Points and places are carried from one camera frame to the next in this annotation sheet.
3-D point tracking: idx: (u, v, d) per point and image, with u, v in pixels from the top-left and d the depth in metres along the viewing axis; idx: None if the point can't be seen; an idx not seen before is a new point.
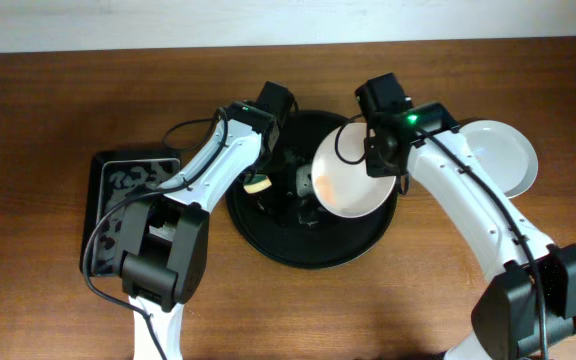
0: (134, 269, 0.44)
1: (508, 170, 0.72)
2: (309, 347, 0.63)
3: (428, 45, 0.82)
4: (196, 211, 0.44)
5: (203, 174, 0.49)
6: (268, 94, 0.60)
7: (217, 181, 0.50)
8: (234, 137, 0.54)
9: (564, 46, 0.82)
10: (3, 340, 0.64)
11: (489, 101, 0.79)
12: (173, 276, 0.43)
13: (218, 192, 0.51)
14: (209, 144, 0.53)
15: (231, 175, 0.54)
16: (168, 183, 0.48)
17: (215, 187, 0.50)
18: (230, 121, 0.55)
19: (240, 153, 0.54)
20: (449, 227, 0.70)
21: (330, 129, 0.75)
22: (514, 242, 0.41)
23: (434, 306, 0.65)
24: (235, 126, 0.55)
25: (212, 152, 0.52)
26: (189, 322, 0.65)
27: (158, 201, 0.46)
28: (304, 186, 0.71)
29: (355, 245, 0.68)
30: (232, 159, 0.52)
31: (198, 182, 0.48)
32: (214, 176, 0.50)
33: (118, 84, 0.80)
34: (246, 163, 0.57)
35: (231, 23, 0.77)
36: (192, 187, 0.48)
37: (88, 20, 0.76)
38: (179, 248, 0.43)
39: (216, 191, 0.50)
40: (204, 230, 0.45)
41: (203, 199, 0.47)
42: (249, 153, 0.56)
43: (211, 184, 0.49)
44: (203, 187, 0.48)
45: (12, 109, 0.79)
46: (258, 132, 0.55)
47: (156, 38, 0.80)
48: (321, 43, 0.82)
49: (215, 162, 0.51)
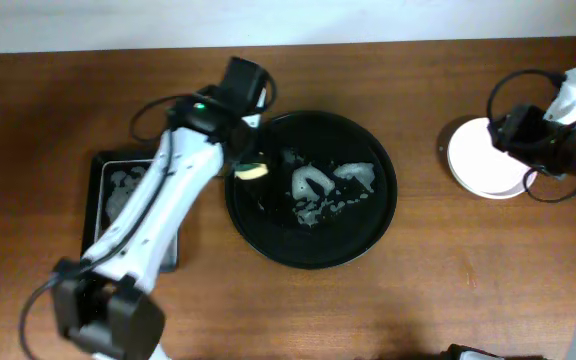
0: (82, 342, 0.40)
1: (505, 172, 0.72)
2: (310, 347, 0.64)
3: (428, 46, 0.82)
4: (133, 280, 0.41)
5: (144, 220, 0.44)
6: (228, 79, 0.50)
7: (158, 227, 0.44)
8: (184, 159, 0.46)
9: (562, 46, 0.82)
10: (4, 340, 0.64)
11: (489, 102, 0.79)
12: (120, 351, 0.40)
13: (170, 230, 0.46)
14: (153, 172, 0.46)
15: (186, 201, 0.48)
16: (99, 245, 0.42)
17: (159, 233, 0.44)
18: (179, 132, 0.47)
19: (192, 178, 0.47)
20: (448, 228, 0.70)
21: (329, 129, 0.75)
22: None
23: (435, 306, 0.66)
24: (184, 140, 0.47)
25: (156, 184, 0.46)
26: (190, 322, 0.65)
27: (88, 275, 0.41)
28: (301, 190, 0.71)
29: (355, 246, 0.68)
30: (179, 190, 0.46)
31: (134, 239, 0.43)
32: (156, 223, 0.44)
33: (118, 85, 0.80)
34: (208, 174, 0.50)
35: (231, 24, 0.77)
36: (126, 248, 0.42)
37: (88, 21, 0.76)
38: (117, 326, 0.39)
39: (168, 227, 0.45)
40: (145, 302, 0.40)
41: (140, 263, 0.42)
42: (205, 170, 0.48)
43: (151, 236, 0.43)
44: (141, 246, 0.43)
45: (12, 110, 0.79)
46: (213, 142, 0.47)
47: (157, 39, 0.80)
48: (321, 44, 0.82)
49: (159, 200, 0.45)
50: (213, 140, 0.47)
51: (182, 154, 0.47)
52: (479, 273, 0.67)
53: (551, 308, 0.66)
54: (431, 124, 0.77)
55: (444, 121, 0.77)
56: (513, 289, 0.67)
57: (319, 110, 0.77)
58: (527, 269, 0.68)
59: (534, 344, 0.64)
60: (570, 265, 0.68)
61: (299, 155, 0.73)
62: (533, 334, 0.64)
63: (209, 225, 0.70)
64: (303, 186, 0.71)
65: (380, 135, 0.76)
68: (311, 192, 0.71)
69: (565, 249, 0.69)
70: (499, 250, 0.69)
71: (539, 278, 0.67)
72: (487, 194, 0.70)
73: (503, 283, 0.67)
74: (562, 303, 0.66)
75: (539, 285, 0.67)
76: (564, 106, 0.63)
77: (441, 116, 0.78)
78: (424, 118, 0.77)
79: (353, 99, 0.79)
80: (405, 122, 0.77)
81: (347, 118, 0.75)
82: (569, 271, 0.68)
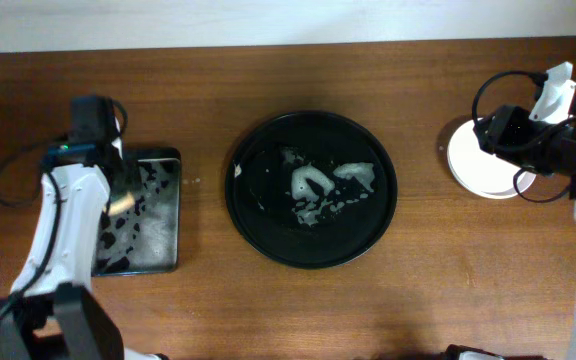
0: None
1: (504, 172, 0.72)
2: (310, 347, 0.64)
3: (428, 45, 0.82)
4: (67, 289, 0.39)
5: (56, 243, 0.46)
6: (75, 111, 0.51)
7: (73, 243, 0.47)
8: (67, 186, 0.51)
9: (562, 45, 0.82)
10: None
11: (488, 101, 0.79)
12: None
13: (85, 243, 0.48)
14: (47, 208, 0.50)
15: (91, 223, 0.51)
16: (25, 277, 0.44)
17: (76, 247, 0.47)
18: (56, 171, 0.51)
19: (83, 198, 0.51)
20: (448, 228, 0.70)
21: (329, 128, 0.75)
22: None
23: (435, 306, 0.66)
24: (61, 174, 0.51)
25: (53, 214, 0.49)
26: (189, 322, 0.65)
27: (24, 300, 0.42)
28: (301, 190, 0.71)
29: (355, 245, 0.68)
30: (78, 208, 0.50)
31: (55, 255, 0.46)
32: (69, 238, 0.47)
33: (118, 85, 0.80)
34: (100, 194, 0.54)
35: (230, 23, 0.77)
36: (49, 268, 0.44)
37: (87, 21, 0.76)
38: (76, 334, 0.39)
39: (82, 237, 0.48)
40: (90, 303, 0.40)
41: (70, 269, 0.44)
42: (94, 191, 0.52)
43: (69, 250, 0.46)
44: (62, 258, 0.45)
45: (12, 111, 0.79)
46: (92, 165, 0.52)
47: (156, 38, 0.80)
48: (321, 43, 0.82)
49: (60, 221, 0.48)
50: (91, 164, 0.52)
51: (67, 184, 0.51)
52: (479, 273, 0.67)
53: (551, 307, 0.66)
54: (431, 123, 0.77)
55: (443, 121, 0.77)
56: (514, 289, 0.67)
57: (319, 109, 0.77)
58: (527, 268, 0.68)
59: (534, 344, 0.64)
60: (570, 264, 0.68)
61: (298, 154, 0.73)
62: (533, 334, 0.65)
63: (209, 225, 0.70)
64: (303, 186, 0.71)
65: (380, 134, 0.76)
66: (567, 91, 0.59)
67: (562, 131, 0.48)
68: (311, 192, 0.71)
69: (565, 248, 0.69)
70: (499, 250, 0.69)
71: (539, 278, 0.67)
72: (487, 194, 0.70)
73: (503, 283, 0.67)
74: (562, 303, 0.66)
75: (539, 285, 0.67)
76: (548, 106, 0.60)
77: (442, 115, 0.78)
78: (424, 117, 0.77)
79: (352, 98, 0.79)
80: (405, 122, 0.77)
81: (346, 118, 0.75)
82: (569, 270, 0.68)
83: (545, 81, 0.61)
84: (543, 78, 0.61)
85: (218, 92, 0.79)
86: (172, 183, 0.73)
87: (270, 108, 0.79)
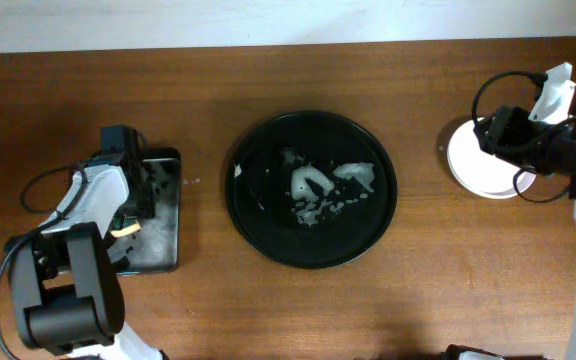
0: (46, 325, 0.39)
1: (505, 173, 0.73)
2: (310, 347, 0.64)
3: (428, 46, 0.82)
4: (78, 225, 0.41)
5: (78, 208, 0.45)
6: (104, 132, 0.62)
7: (93, 215, 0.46)
8: (93, 174, 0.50)
9: (562, 47, 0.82)
10: None
11: (488, 102, 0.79)
12: (88, 309, 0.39)
13: (100, 223, 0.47)
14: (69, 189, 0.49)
15: (107, 214, 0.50)
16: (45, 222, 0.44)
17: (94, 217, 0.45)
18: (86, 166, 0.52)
19: (107, 189, 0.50)
20: (448, 228, 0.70)
21: (329, 128, 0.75)
22: None
23: (435, 306, 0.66)
24: (94, 169, 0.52)
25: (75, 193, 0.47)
26: (190, 322, 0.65)
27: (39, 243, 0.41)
28: (301, 190, 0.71)
29: (355, 246, 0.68)
30: (102, 190, 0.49)
31: (74, 217, 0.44)
32: (91, 211, 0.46)
33: (118, 86, 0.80)
34: (119, 197, 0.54)
35: (231, 24, 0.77)
36: (68, 216, 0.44)
37: (87, 22, 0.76)
38: (85, 276, 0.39)
39: (99, 211, 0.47)
40: (101, 245, 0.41)
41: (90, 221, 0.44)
42: (116, 188, 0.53)
43: (89, 214, 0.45)
44: (82, 214, 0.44)
45: (12, 111, 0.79)
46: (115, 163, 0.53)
47: (157, 39, 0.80)
48: (321, 44, 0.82)
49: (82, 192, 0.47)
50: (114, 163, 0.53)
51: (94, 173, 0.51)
52: (479, 273, 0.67)
53: (551, 307, 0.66)
54: (431, 124, 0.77)
55: (443, 121, 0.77)
56: (514, 289, 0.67)
57: (319, 110, 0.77)
58: (527, 269, 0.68)
59: (534, 344, 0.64)
60: (570, 264, 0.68)
61: (299, 155, 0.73)
62: (533, 334, 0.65)
63: (209, 225, 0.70)
64: (303, 186, 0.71)
65: (380, 135, 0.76)
66: (566, 92, 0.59)
67: (562, 131, 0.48)
68: (311, 193, 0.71)
69: (565, 248, 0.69)
70: (499, 250, 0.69)
71: (539, 278, 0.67)
72: (488, 193, 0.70)
73: (503, 283, 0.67)
74: (562, 303, 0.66)
75: (539, 285, 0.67)
76: (548, 106, 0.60)
77: (442, 115, 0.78)
78: (424, 118, 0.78)
79: (352, 99, 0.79)
80: (405, 122, 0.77)
81: (347, 118, 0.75)
82: (569, 270, 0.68)
83: (544, 82, 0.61)
84: (543, 78, 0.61)
85: (219, 93, 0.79)
86: (171, 183, 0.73)
87: (270, 108, 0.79)
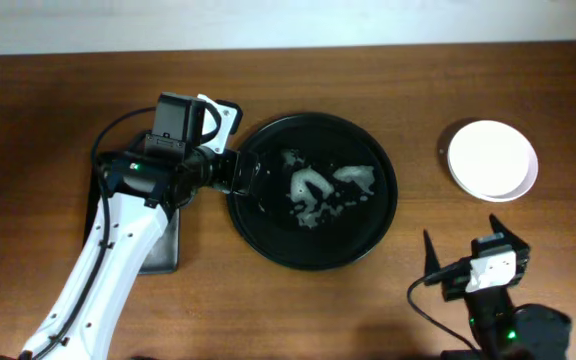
0: None
1: (507, 174, 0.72)
2: (310, 349, 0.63)
3: (428, 49, 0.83)
4: (73, 345, 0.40)
5: (88, 296, 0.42)
6: (163, 109, 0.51)
7: (101, 308, 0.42)
8: (120, 228, 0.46)
9: (561, 49, 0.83)
10: (2, 339, 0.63)
11: (488, 104, 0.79)
12: None
13: (115, 307, 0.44)
14: (93, 240, 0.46)
15: (130, 274, 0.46)
16: (42, 333, 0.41)
17: (103, 313, 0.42)
18: (113, 199, 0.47)
19: (132, 247, 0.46)
20: (448, 230, 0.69)
21: (329, 131, 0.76)
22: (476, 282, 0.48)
23: (434, 309, 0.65)
24: (121, 206, 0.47)
25: (94, 261, 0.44)
26: (188, 323, 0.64)
27: None
28: (300, 192, 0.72)
29: (356, 248, 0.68)
30: (123, 259, 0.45)
31: (76, 324, 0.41)
32: (95, 303, 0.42)
33: (119, 86, 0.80)
34: (153, 240, 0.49)
35: (233, 27, 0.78)
36: (68, 335, 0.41)
37: (90, 22, 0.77)
38: (76, 353, 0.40)
39: (117, 284, 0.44)
40: None
41: (87, 344, 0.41)
42: (146, 238, 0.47)
43: (93, 319, 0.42)
44: (82, 330, 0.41)
45: (14, 111, 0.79)
46: (168, 184, 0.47)
47: (158, 41, 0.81)
48: (321, 46, 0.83)
49: (102, 266, 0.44)
50: (169, 185, 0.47)
51: (119, 222, 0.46)
52: None
53: (556, 310, 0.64)
54: (432, 126, 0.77)
55: (444, 123, 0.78)
56: (517, 291, 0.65)
57: (320, 112, 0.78)
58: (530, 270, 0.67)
59: None
60: (572, 266, 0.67)
61: (299, 157, 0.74)
62: None
63: (209, 226, 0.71)
64: (302, 189, 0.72)
65: (380, 137, 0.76)
66: (497, 265, 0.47)
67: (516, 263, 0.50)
68: (311, 195, 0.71)
69: (566, 251, 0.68)
70: None
71: (541, 280, 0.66)
72: (488, 197, 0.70)
73: None
74: (566, 305, 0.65)
75: (541, 287, 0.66)
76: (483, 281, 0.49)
77: (441, 119, 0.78)
78: (425, 120, 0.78)
79: (353, 100, 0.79)
80: (406, 124, 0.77)
81: (346, 120, 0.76)
82: (571, 272, 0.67)
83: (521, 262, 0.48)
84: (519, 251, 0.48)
85: (219, 93, 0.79)
86: None
87: (271, 109, 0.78)
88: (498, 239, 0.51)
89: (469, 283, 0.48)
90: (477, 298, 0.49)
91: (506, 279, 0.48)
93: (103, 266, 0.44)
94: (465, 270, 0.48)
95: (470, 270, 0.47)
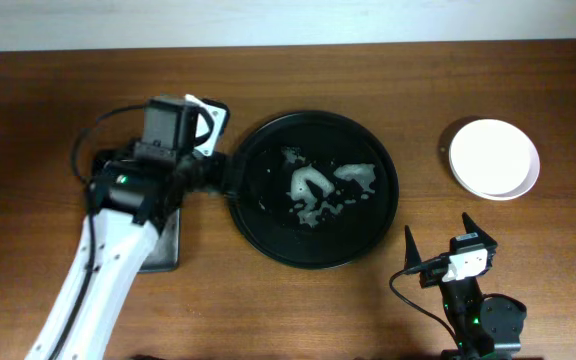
0: None
1: (507, 173, 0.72)
2: (310, 347, 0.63)
3: (429, 47, 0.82)
4: None
5: (74, 325, 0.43)
6: (154, 115, 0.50)
7: (86, 337, 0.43)
8: (106, 251, 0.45)
9: (561, 48, 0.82)
10: (3, 336, 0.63)
11: (489, 102, 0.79)
12: None
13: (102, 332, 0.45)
14: (78, 262, 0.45)
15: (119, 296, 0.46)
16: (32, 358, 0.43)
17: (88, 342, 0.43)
18: (99, 216, 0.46)
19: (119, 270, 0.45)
20: (449, 229, 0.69)
21: (330, 129, 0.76)
22: (451, 276, 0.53)
23: (435, 307, 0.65)
24: (107, 224, 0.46)
25: (79, 286, 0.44)
26: (188, 321, 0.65)
27: None
28: (300, 191, 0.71)
29: (357, 246, 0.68)
30: (108, 286, 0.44)
31: (63, 352, 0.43)
32: (81, 332, 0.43)
33: (119, 83, 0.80)
34: (142, 257, 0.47)
35: (233, 24, 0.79)
36: None
37: (91, 19, 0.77)
38: None
39: (103, 311, 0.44)
40: None
41: None
42: (134, 257, 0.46)
43: (79, 349, 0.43)
44: None
45: (15, 108, 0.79)
46: (157, 201, 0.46)
47: (159, 38, 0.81)
48: (323, 44, 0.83)
49: (88, 295, 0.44)
50: (157, 202, 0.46)
51: (105, 244, 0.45)
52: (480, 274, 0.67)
53: (557, 308, 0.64)
54: (433, 124, 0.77)
55: (445, 122, 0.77)
56: (518, 290, 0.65)
57: (320, 110, 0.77)
58: (531, 269, 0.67)
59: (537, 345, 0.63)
60: (572, 265, 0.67)
61: (300, 155, 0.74)
62: (540, 336, 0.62)
63: (209, 224, 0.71)
64: (303, 187, 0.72)
65: (382, 135, 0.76)
66: (471, 261, 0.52)
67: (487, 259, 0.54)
68: (311, 194, 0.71)
69: (567, 249, 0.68)
70: (500, 252, 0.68)
71: (542, 279, 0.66)
72: (488, 196, 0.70)
73: (505, 285, 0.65)
74: (567, 304, 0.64)
75: (542, 287, 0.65)
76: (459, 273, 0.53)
77: (442, 117, 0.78)
78: (425, 118, 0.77)
79: (354, 98, 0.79)
80: (406, 121, 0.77)
81: (347, 118, 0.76)
82: (572, 272, 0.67)
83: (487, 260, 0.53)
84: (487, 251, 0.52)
85: (220, 91, 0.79)
86: None
87: (272, 107, 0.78)
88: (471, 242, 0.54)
89: (446, 275, 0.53)
90: (451, 288, 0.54)
91: (477, 273, 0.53)
93: (88, 294, 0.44)
94: (444, 264, 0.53)
95: (448, 264, 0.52)
